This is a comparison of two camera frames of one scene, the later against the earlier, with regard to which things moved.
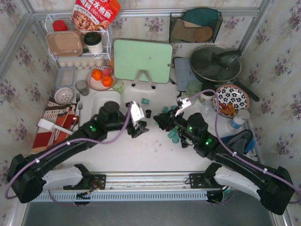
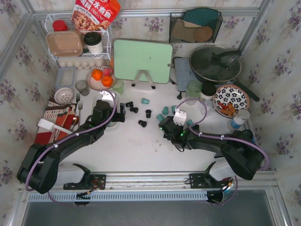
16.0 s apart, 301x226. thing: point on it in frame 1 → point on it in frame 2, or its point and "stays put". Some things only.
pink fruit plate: x=97 y=85 stays put
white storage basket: x=99 y=98 stays put
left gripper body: x=135 y=128 → x=120 y=115
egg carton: x=83 y=63 stays put
